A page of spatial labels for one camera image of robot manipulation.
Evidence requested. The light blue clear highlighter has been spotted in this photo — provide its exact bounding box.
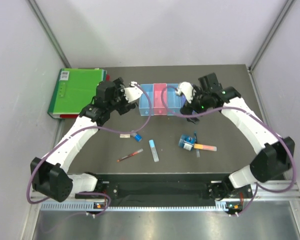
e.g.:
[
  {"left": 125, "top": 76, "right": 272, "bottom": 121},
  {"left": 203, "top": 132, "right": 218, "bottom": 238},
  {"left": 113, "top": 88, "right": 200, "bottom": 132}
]
[{"left": 148, "top": 139, "right": 159, "bottom": 163}]

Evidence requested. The left aluminium frame post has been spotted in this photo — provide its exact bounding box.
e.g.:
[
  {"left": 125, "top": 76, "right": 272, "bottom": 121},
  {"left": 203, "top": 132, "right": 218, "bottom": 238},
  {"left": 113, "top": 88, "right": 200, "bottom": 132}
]
[{"left": 25, "top": 0, "right": 72, "bottom": 68}]

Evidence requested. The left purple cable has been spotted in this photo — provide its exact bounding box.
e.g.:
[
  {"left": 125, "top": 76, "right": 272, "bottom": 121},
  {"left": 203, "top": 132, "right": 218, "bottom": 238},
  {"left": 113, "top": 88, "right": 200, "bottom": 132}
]
[{"left": 26, "top": 83, "right": 152, "bottom": 217}]

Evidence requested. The blue ink bottle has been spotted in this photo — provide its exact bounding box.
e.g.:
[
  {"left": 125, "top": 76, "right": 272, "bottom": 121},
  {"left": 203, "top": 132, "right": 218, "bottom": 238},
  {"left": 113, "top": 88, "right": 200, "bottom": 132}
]
[{"left": 178, "top": 134, "right": 195, "bottom": 151}]

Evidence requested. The orange highlighter marker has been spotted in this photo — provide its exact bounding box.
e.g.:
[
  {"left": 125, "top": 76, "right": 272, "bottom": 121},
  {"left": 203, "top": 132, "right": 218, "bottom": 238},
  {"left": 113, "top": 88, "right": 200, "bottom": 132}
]
[{"left": 193, "top": 143, "right": 217, "bottom": 152}]

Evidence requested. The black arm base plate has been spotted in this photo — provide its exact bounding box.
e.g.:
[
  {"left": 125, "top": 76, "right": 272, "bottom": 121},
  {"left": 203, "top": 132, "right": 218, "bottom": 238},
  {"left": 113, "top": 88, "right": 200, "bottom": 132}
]
[{"left": 94, "top": 180, "right": 252, "bottom": 201}]

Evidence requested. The blue pen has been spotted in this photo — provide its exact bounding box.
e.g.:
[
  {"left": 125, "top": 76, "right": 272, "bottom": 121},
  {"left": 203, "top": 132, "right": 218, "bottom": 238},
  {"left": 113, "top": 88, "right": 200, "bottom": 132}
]
[{"left": 193, "top": 131, "right": 201, "bottom": 158}]

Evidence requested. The light blue drawer bin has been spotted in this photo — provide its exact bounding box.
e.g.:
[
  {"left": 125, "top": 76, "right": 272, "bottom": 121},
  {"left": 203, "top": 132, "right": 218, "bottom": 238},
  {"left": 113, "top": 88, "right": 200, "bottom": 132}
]
[{"left": 139, "top": 84, "right": 154, "bottom": 117}]

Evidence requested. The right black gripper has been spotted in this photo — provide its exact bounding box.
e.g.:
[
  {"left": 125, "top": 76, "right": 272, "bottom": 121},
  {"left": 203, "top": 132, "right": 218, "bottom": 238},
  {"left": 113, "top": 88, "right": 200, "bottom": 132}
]
[{"left": 180, "top": 85, "right": 211, "bottom": 125}]

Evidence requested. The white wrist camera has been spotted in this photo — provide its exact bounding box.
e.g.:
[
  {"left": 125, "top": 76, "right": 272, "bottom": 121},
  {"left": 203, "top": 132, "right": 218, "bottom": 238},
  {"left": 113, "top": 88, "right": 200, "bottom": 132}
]
[
  {"left": 175, "top": 81, "right": 196, "bottom": 104},
  {"left": 123, "top": 81, "right": 143, "bottom": 103}
]

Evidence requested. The small staples box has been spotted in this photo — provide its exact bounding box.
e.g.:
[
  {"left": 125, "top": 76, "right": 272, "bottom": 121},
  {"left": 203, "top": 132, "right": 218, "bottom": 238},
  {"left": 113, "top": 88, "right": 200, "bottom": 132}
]
[{"left": 119, "top": 133, "right": 131, "bottom": 138}]

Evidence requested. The pink drawer bin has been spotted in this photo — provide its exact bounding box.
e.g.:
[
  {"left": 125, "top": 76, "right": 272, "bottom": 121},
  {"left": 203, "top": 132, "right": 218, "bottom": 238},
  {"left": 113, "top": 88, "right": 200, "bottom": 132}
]
[{"left": 153, "top": 83, "right": 167, "bottom": 116}]

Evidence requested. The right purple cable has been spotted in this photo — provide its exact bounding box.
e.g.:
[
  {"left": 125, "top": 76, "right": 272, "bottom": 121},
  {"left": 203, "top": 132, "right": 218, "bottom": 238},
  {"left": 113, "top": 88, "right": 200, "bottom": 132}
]
[{"left": 160, "top": 85, "right": 297, "bottom": 217}]

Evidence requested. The green plastic folder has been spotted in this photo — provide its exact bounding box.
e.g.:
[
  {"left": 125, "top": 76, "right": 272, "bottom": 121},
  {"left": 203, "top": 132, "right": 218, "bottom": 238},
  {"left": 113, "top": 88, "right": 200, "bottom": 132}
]
[{"left": 47, "top": 68, "right": 108, "bottom": 119}]

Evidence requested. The medium blue drawer bin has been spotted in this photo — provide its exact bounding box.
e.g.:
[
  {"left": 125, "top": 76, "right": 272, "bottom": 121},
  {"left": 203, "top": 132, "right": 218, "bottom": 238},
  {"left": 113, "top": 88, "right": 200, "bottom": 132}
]
[{"left": 166, "top": 83, "right": 182, "bottom": 114}]

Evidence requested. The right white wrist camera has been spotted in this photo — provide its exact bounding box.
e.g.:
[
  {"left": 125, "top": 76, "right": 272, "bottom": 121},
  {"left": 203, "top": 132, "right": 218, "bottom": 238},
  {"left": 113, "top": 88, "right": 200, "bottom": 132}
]
[{"left": 175, "top": 81, "right": 196, "bottom": 104}]

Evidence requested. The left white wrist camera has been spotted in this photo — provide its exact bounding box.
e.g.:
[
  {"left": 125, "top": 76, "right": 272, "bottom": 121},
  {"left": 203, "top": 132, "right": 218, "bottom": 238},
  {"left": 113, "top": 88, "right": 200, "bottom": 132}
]
[{"left": 123, "top": 81, "right": 143, "bottom": 103}]

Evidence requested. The aluminium front rail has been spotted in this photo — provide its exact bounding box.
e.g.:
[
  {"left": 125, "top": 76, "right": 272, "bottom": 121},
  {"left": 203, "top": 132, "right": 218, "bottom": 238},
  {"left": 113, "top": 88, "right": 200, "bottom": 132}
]
[{"left": 27, "top": 180, "right": 300, "bottom": 204}]

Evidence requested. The grey slotted cable duct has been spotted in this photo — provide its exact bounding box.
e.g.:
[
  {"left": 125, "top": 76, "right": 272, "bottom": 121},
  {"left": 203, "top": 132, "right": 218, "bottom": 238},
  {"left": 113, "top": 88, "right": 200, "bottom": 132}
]
[{"left": 40, "top": 201, "right": 228, "bottom": 211}]

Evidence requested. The red pen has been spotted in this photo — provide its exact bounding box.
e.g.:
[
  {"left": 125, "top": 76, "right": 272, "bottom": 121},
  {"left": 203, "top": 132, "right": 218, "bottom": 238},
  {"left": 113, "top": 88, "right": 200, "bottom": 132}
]
[{"left": 117, "top": 148, "right": 143, "bottom": 162}]

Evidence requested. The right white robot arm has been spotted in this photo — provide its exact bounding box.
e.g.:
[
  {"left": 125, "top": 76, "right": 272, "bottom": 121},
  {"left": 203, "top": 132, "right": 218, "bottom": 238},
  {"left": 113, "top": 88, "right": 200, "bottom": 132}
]
[{"left": 176, "top": 73, "right": 295, "bottom": 198}]

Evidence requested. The purple cable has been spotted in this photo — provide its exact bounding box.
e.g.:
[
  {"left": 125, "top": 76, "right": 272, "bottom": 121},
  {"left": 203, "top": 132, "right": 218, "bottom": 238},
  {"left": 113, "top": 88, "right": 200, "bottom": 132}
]
[
  {"left": 160, "top": 85, "right": 297, "bottom": 217},
  {"left": 26, "top": 83, "right": 152, "bottom": 217}
]

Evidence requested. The aluminium frame post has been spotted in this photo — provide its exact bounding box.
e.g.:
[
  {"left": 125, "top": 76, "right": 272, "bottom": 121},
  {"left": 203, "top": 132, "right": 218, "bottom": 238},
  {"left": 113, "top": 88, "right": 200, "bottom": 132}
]
[
  {"left": 247, "top": 0, "right": 296, "bottom": 73},
  {"left": 25, "top": 0, "right": 72, "bottom": 68}
]

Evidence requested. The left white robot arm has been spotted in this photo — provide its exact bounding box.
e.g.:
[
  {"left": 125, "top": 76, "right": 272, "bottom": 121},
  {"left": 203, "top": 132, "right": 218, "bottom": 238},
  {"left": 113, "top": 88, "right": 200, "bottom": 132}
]
[{"left": 26, "top": 77, "right": 143, "bottom": 204}]

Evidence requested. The right aluminium frame post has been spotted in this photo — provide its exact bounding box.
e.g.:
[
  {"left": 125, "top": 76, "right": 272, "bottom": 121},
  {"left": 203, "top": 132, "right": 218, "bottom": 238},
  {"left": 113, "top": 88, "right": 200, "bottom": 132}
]
[{"left": 247, "top": 0, "right": 296, "bottom": 73}]

